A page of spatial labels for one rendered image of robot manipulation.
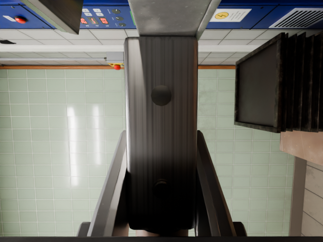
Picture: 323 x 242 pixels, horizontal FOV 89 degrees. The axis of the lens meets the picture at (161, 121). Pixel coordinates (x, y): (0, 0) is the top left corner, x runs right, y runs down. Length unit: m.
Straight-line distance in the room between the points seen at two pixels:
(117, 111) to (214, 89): 0.80
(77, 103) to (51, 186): 0.73
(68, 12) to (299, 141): 0.95
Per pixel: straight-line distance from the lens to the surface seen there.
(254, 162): 1.60
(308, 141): 0.93
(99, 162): 1.49
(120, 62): 1.03
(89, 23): 0.71
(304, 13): 0.75
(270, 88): 0.63
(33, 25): 0.82
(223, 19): 0.68
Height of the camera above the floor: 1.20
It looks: level
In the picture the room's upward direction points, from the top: 90 degrees counter-clockwise
